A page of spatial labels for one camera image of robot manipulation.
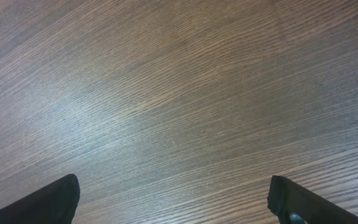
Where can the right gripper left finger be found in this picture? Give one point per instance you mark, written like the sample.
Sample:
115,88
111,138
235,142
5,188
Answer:
54,203

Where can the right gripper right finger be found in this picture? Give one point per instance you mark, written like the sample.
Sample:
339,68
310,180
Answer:
292,203

